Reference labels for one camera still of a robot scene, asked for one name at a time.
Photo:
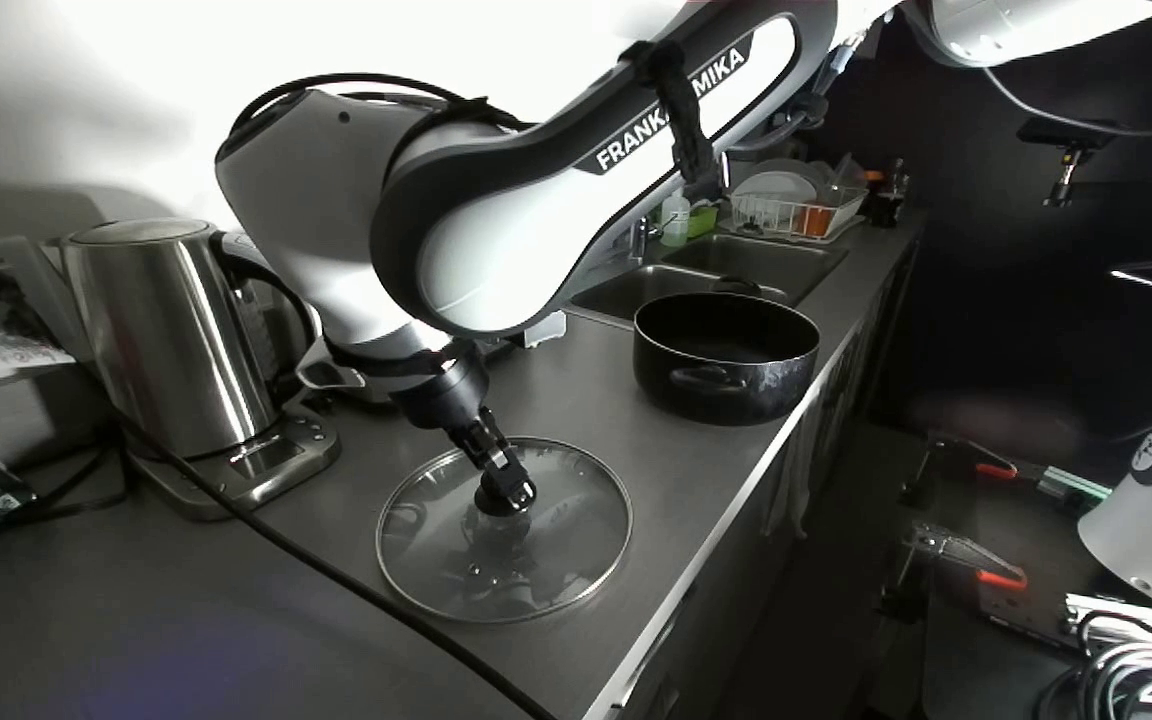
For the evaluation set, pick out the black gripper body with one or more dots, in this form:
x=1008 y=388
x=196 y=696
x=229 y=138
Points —
x=457 y=392

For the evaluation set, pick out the round glass pot lid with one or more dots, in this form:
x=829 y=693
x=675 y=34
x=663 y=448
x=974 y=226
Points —
x=561 y=532

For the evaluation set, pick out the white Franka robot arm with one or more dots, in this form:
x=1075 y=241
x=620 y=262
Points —
x=511 y=241

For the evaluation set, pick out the black cooking pot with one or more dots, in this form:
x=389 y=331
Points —
x=725 y=363

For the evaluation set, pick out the steel kettle base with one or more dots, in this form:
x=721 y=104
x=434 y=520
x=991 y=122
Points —
x=271 y=465

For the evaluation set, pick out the steel sink faucet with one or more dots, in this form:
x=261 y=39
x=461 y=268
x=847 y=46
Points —
x=640 y=238

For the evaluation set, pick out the green dish soap bottle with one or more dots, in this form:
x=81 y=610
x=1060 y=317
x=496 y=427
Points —
x=677 y=222

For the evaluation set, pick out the stainless steel electric kettle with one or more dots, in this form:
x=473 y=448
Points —
x=170 y=342

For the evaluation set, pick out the double basin steel sink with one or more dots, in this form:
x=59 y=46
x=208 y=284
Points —
x=751 y=267

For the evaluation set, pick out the dish rack with dishes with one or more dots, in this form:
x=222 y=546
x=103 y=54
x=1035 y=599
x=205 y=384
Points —
x=799 y=201

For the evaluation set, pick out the small dark bottle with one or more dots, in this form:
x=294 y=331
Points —
x=884 y=197

